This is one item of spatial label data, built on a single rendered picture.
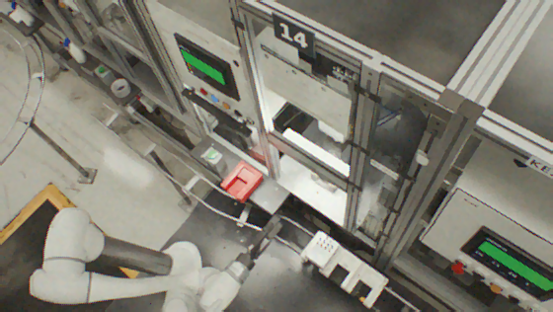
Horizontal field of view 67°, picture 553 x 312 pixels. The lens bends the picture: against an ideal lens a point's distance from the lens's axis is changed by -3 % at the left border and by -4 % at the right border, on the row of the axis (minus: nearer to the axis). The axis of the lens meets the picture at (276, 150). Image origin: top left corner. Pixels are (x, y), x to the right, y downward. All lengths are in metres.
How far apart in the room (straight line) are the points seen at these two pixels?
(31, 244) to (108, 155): 0.82
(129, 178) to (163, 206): 0.37
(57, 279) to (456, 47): 1.34
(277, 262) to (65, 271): 1.01
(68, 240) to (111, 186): 1.82
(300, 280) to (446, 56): 1.40
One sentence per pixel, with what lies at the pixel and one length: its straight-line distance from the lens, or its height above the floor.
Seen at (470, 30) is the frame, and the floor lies 2.01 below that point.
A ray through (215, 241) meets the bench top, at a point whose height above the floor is 0.68.
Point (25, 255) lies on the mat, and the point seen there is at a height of 0.01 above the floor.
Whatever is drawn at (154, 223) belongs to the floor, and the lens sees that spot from 3.14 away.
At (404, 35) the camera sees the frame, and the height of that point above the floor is 2.01.
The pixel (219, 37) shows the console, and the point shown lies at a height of 1.83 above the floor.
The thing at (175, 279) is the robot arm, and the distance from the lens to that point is 1.77.
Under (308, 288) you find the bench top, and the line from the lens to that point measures 2.12.
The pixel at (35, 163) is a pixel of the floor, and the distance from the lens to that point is 3.81.
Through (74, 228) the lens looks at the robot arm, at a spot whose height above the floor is 1.45.
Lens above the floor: 2.77
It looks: 61 degrees down
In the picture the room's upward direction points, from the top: 12 degrees counter-clockwise
